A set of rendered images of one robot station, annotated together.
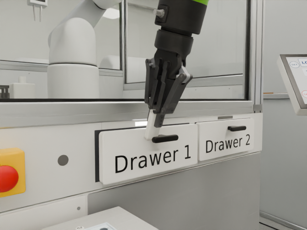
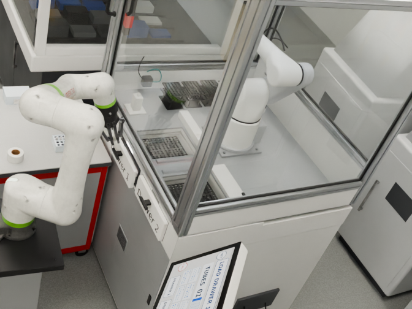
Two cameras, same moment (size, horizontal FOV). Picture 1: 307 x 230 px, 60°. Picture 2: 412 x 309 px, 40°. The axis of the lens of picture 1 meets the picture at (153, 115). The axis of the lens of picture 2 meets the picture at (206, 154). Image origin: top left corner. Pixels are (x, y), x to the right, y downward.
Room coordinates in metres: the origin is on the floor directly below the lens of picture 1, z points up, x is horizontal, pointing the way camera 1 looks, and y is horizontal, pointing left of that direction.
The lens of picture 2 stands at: (1.01, -1.94, 2.56)
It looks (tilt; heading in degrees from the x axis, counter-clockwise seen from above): 38 degrees down; 90
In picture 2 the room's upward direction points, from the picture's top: 20 degrees clockwise
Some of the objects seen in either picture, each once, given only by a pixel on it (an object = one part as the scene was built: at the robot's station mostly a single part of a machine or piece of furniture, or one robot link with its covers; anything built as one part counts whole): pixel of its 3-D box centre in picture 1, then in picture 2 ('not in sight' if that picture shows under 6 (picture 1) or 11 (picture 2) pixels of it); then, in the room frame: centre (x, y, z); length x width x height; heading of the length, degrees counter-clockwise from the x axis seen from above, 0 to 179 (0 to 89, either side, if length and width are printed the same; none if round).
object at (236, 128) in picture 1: (235, 128); (146, 202); (0.83, -0.25, 0.91); 0.07 x 0.04 x 0.01; 129
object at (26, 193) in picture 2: not in sight; (24, 200); (0.41, -0.52, 0.96); 0.16 x 0.13 x 0.19; 4
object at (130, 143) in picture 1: (155, 149); (122, 158); (0.64, 0.00, 0.87); 0.29 x 0.02 x 0.11; 129
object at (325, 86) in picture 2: not in sight; (325, 111); (1.36, -0.10, 1.52); 0.87 x 0.01 x 0.86; 39
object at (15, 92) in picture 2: not in sight; (17, 95); (-0.01, 0.27, 0.79); 0.13 x 0.09 x 0.05; 39
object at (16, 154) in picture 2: not in sight; (15, 155); (0.19, -0.13, 0.78); 0.07 x 0.07 x 0.04
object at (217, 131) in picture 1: (227, 137); (150, 206); (0.85, -0.24, 0.87); 0.29 x 0.02 x 0.11; 129
